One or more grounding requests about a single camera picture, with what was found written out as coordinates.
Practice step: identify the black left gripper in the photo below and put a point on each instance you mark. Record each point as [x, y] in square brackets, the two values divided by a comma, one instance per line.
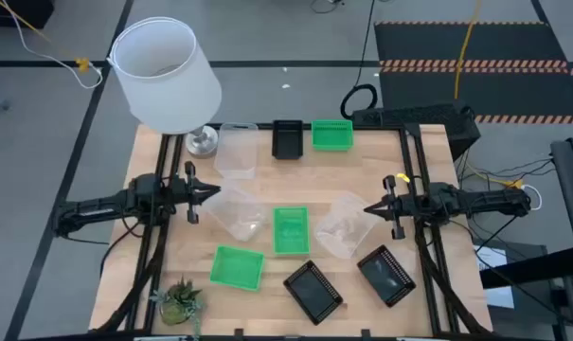
[179, 190]

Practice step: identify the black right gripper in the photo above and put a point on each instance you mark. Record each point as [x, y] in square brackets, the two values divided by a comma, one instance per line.
[406, 206]

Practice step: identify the clear plastic basket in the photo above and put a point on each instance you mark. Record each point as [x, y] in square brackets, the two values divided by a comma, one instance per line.
[238, 215]
[236, 154]
[343, 229]

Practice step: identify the black plastic basket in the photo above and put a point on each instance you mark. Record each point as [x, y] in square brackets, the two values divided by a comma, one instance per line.
[385, 276]
[287, 142]
[312, 292]

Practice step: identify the green plastic basket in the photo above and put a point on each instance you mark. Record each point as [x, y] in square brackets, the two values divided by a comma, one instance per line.
[236, 268]
[332, 137]
[291, 232]

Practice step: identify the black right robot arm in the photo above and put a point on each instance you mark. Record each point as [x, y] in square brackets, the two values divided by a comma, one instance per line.
[480, 202]

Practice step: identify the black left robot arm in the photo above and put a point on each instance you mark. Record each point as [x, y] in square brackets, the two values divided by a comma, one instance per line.
[96, 208]

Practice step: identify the yellow tag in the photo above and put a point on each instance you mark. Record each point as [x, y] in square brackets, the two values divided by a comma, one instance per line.
[403, 177]

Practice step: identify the white shade table lamp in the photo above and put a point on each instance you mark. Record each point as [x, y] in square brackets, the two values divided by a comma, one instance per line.
[165, 99]

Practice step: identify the black perforated computer case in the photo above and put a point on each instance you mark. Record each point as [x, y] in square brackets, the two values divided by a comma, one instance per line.
[433, 118]

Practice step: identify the potted succulent plant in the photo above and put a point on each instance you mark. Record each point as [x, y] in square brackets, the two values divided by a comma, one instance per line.
[177, 303]

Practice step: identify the white paper sheet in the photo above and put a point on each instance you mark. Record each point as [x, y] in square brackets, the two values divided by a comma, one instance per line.
[492, 256]

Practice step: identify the yellow plug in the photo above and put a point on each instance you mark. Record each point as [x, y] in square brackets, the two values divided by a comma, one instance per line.
[515, 184]

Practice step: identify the black equipment stand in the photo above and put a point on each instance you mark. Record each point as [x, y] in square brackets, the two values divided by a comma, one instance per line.
[570, 189]

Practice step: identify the black hazard-striped floor mat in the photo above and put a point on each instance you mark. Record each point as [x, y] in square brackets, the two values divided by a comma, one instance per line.
[504, 45]

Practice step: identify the black box on floor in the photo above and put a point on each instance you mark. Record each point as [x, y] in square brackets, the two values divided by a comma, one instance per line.
[16, 12]

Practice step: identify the black aluminium rig frame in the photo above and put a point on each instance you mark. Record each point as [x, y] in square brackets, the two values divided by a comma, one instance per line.
[381, 127]

